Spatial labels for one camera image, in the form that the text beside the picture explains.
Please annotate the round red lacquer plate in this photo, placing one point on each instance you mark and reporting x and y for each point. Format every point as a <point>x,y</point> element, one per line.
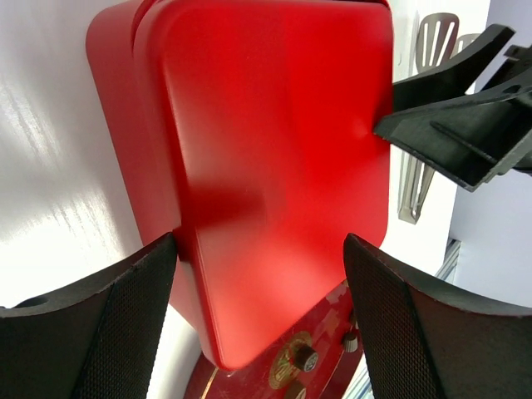
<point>270,374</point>

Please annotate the dark round centre chocolate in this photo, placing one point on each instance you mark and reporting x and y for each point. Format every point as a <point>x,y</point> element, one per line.
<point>305,358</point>

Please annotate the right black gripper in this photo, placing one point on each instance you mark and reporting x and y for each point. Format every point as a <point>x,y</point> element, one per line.
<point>469,139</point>

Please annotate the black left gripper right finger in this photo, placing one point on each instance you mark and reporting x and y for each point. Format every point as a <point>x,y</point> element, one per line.
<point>426,338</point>

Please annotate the red square chocolate box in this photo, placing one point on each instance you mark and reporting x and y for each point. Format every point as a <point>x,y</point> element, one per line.
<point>144,167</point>

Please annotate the red square box lid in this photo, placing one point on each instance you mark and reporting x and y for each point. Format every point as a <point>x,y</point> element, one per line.
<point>269,109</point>

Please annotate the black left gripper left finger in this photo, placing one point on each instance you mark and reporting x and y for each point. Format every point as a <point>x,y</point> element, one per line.
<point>95,338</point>

